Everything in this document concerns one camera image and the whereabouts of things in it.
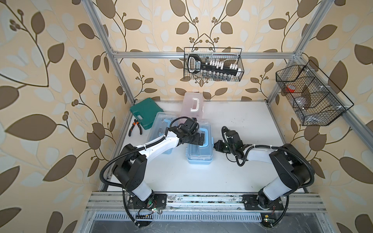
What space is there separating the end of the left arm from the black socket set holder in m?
0.37

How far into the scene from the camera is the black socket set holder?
841mm

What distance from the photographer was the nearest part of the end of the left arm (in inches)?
24.8
